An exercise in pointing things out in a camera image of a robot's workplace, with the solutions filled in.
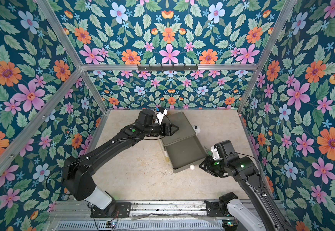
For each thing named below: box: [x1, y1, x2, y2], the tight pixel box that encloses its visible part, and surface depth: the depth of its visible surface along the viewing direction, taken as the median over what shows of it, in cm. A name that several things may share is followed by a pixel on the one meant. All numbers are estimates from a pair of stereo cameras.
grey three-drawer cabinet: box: [159, 111, 207, 170], surface depth 80 cm
